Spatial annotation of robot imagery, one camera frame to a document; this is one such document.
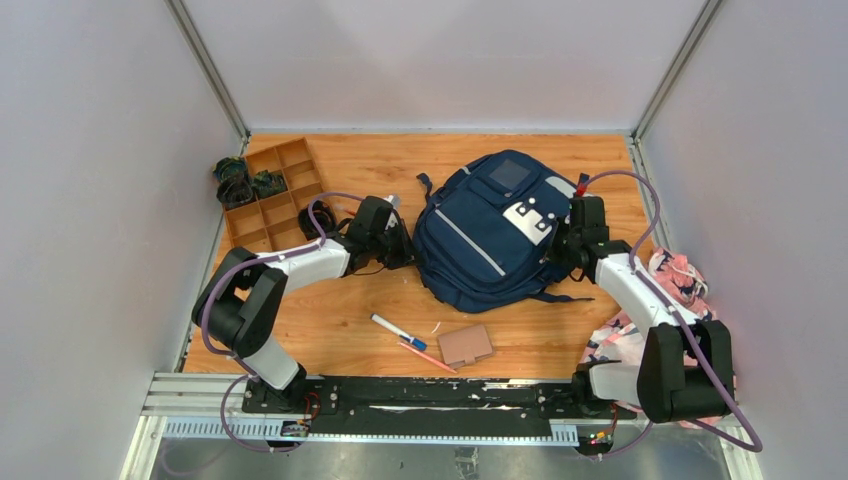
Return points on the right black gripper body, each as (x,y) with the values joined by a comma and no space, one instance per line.
(561,251)

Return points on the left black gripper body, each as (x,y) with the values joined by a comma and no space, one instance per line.
(403,244)

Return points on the navy blue backpack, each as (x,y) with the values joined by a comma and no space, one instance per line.
(482,237)

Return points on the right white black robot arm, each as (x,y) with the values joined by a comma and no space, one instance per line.
(686,369)

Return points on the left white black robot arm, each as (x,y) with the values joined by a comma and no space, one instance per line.
(237,309)

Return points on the black rolled belt in tray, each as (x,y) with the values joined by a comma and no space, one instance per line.
(319,217)

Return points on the wooden compartment tray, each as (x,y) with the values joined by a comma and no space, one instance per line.
(271,223)

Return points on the pink patterned cloth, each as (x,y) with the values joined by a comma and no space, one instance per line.
(619,339)

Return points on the green rolled band in tray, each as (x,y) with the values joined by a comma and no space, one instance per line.
(266,183)

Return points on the white blue marker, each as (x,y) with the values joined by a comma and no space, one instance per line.
(402,334)

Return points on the pink pencil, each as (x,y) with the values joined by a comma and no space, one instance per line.
(426,357)

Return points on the black rolled band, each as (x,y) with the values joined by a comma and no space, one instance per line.
(235,192)

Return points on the brown leather wallet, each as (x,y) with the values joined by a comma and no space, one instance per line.
(466,346)

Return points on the dark green rolled band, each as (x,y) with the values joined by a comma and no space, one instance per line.
(231,169)

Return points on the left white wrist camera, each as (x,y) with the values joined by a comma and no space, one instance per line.
(394,217)

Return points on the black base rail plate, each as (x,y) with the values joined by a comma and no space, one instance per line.
(431,407)

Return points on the aluminium slotted rail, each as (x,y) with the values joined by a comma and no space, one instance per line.
(209,405)

